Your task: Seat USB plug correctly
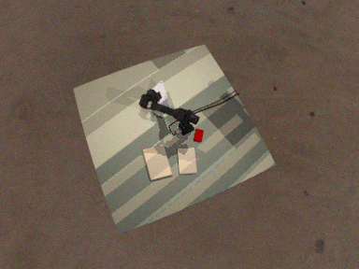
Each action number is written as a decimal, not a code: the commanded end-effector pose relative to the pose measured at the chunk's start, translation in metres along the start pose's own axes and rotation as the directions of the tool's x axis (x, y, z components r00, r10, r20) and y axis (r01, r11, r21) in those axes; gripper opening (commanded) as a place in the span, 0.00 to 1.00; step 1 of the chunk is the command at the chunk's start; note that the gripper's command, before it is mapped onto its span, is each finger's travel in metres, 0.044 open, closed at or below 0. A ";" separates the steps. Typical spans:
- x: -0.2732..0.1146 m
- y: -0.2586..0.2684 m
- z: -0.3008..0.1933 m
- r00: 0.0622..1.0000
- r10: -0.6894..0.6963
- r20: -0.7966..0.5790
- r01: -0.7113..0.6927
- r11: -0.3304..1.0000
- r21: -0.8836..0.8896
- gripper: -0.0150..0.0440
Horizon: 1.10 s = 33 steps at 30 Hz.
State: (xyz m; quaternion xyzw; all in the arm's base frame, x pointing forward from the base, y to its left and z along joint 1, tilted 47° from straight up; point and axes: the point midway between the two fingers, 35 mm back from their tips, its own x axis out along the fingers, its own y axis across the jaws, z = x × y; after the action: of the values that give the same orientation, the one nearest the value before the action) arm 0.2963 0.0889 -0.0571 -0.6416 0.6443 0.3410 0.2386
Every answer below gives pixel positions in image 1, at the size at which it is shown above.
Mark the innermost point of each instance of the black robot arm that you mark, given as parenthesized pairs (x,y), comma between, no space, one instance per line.
(180,114)

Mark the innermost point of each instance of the red rectangular block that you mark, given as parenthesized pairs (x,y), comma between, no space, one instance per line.
(198,135)

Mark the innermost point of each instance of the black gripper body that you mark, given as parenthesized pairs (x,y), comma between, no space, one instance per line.
(188,128)

